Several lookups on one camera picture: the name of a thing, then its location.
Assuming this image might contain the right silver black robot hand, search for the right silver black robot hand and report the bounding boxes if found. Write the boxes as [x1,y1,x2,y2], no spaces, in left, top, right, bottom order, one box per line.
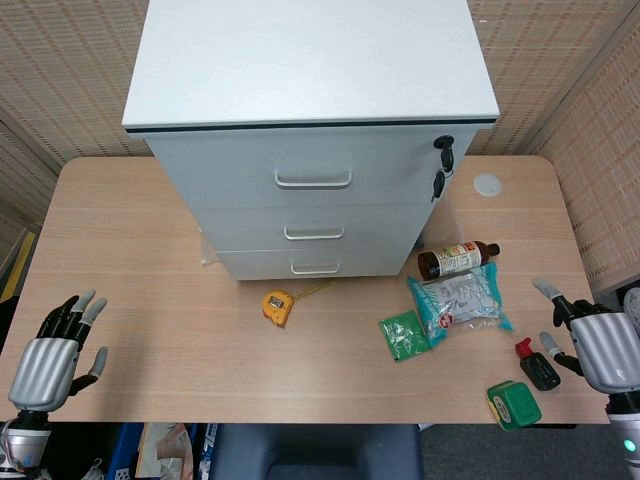
[532,278,640,401]

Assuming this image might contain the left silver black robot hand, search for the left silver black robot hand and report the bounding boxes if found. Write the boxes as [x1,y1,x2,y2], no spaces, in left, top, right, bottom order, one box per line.
[7,288,110,412]

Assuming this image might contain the grey drawer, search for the grey drawer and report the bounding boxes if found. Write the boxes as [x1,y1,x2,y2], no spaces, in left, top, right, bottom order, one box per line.
[192,202,439,254]

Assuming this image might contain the white drawer cabinet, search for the white drawer cabinet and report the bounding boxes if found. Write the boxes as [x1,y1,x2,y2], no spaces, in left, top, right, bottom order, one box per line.
[121,0,501,282]

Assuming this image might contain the white shoe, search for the white shoe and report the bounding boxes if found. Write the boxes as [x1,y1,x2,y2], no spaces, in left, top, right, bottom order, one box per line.
[622,288,640,327]

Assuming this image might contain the small black bottle red cap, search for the small black bottle red cap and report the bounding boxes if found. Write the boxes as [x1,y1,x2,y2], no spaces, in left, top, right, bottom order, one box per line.
[514,337,563,392]

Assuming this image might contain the green box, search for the green box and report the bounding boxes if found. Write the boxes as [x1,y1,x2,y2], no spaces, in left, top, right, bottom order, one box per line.
[485,380,543,431]

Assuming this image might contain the yellow board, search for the yellow board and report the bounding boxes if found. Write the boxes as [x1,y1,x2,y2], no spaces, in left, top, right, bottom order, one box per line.
[0,233,37,301]

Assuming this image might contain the printed paper magazine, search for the printed paper magazine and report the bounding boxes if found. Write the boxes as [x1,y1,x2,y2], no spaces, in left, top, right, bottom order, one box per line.
[135,423,197,480]

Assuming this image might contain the teal snack bag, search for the teal snack bag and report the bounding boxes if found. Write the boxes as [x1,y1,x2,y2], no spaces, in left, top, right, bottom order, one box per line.
[405,261,516,348]

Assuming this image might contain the brown glass bottle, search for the brown glass bottle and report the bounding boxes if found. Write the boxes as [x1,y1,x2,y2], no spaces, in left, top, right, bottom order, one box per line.
[417,240,501,282]

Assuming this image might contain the white round desk grommet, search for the white round desk grommet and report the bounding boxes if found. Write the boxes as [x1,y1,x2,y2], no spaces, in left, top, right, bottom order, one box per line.
[472,172,504,198]

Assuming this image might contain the green tea sachet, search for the green tea sachet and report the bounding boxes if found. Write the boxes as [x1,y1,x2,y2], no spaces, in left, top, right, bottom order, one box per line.
[378,309,432,364]

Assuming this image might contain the hanging black key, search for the hanging black key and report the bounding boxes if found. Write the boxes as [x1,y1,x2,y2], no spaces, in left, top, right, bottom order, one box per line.
[430,169,450,203]

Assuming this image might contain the yellow tape measure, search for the yellow tape measure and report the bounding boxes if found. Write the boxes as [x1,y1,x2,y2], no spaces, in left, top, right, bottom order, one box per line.
[261,279,336,330]

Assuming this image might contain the black key in lock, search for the black key in lock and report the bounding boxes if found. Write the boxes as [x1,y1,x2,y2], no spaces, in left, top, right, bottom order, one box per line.
[432,135,457,174]

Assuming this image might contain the blue chair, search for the blue chair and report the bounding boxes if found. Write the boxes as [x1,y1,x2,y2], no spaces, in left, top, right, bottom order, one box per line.
[209,423,424,480]

